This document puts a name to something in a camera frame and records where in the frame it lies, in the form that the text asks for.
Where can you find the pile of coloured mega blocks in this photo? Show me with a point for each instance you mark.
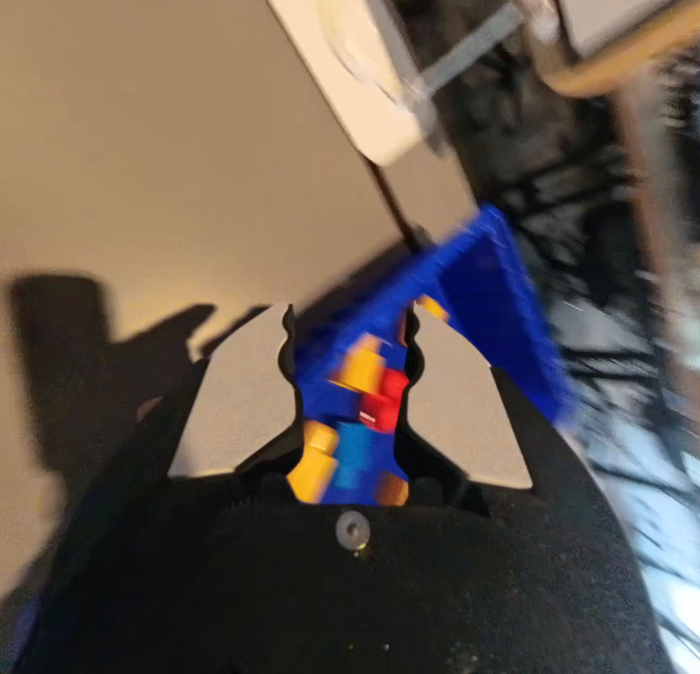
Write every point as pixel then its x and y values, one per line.
pixel 361 368

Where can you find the metal stand rod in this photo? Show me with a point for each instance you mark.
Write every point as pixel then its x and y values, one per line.
pixel 399 56
pixel 470 48

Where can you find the printed instruction sheet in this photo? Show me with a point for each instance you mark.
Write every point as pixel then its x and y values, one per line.
pixel 612 7

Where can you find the blue plastic bin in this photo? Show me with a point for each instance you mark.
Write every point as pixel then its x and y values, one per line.
pixel 492 302

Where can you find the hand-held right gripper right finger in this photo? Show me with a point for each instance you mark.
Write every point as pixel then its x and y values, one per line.
pixel 465 411

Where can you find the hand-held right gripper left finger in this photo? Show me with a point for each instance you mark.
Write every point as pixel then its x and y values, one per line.
pixel 240 401

